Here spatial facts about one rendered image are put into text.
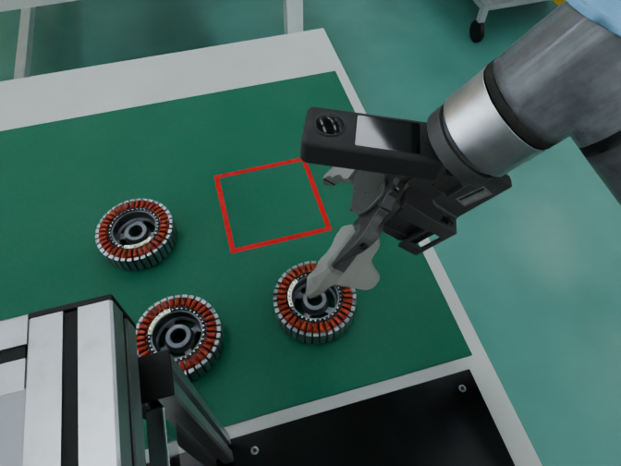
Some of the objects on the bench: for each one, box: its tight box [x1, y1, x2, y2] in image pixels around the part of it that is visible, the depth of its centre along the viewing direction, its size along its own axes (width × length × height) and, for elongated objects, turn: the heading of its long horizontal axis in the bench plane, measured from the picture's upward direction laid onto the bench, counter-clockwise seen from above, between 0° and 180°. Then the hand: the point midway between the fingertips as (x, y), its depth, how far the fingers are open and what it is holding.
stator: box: [274, 261, 357, 344], centre depth 64 cm, size 11×11×4 cm
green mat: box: [0, 70, 472, 449], centre depth 72 cm, size 94×61×1 cm, turn 106°
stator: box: [136, 295, 224, 382], centre depth 61 cm, size 11×11×4 cm
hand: (310, 232), depth 51 cm, fingers open, 14 cm apart
